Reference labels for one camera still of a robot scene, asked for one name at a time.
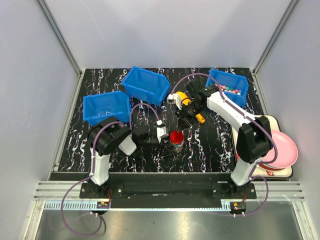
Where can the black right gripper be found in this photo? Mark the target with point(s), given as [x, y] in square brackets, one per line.
[183, 121]

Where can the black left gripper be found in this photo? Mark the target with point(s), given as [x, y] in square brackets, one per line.
[158, 146]

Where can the yellow plastic scoop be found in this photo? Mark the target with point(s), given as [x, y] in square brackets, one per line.
[185, 101]

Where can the red jar lid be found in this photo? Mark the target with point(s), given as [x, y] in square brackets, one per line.
[176, 137]

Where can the clear plastic jar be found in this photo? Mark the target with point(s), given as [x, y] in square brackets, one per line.
[176, 145]

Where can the blue bin with star candies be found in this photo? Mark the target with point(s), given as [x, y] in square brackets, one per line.
[146, 85]

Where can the blue bin with lollipops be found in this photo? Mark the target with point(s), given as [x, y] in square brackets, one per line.
[98, 107]

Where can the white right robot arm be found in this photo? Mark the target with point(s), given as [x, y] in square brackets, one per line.
[254, 137]

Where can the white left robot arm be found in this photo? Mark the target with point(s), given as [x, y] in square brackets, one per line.
[110, 135]

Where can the blue bin with flower candies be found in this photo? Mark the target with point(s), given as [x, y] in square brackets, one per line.
[234, 86]

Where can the strawberry print tray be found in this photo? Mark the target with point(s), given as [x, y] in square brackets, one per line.
[284, 174]

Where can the red plate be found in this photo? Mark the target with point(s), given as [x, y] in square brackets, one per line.
[266, 167]

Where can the pink plate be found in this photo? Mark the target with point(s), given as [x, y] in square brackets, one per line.
[286, 148]

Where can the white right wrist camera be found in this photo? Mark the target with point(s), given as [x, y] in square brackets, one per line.
[174, 98]

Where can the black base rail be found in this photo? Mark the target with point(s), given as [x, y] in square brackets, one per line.
[167, 191]

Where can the aluminium corner post right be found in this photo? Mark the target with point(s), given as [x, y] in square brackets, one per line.
[276, 33]

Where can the aluminium corner post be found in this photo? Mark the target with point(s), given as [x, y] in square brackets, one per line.
[48, 15]
[276, 33]

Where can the aluminium corner post left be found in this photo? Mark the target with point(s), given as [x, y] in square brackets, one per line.
[48, 15]

